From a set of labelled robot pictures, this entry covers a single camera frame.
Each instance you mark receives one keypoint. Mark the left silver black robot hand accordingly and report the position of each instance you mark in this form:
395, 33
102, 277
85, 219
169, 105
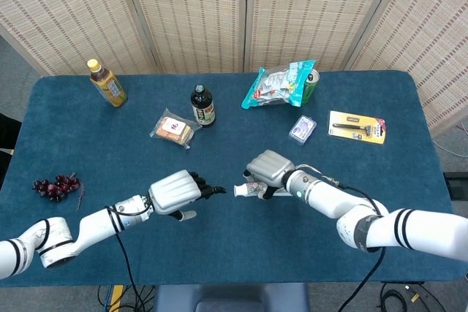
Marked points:
172, 191

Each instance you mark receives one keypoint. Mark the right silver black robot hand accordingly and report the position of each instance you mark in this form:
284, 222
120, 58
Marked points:
268, 167

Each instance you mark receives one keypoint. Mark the white floral toothpaste tube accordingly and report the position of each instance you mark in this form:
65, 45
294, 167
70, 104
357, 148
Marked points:
241, 190

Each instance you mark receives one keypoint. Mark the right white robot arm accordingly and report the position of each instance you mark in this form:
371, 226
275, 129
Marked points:
402, 231

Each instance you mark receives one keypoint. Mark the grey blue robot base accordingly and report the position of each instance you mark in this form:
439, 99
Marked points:
230, 297

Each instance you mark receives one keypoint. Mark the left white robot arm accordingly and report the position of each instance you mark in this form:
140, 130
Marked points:
95, 224

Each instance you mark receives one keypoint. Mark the dark glass sauce bottle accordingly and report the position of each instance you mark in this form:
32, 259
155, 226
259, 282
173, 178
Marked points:
203, 107

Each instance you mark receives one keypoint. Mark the yellow tea bottle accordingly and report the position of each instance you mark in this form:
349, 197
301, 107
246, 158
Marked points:
109, 89

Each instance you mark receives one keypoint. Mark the small clear plastic box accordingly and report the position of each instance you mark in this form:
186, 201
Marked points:
302, 129

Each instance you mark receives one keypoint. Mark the clear bag of biscuits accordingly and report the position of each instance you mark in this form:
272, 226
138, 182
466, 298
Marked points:
173, 129

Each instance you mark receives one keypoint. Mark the blue felt table cover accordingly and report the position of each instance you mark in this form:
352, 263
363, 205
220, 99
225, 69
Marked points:
219, 246

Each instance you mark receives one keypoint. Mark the teal snack bag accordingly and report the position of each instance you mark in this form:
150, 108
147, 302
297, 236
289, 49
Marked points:
274, 85

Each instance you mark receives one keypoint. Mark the green drink can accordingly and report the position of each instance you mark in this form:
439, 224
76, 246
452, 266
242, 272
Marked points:
311, 87

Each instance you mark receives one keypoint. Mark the razor in yellow blister pack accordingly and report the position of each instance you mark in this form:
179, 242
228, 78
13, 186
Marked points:
356, 127

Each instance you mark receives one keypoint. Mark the dark red grape bunch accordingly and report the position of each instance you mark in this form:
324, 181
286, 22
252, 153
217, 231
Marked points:
55, 188

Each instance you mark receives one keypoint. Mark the bamboo folding screen panel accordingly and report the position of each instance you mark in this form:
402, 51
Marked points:
73, 16
314, 8
190, 16
431, 34

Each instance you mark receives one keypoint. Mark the black fabric object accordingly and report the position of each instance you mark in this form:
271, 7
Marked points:
7, 133

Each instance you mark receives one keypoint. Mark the black box on floor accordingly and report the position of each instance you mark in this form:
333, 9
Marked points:
457, 186

